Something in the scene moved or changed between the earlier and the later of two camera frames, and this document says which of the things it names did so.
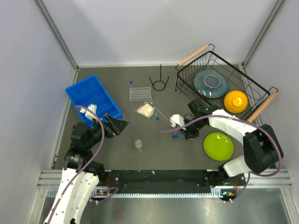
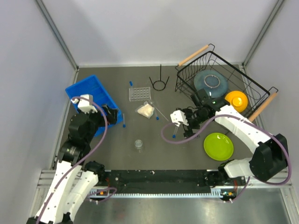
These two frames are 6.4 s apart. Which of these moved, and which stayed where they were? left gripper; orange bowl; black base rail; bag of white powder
Moved: left gripper
Stayed: black base rail; bag of white powder; orange bowl
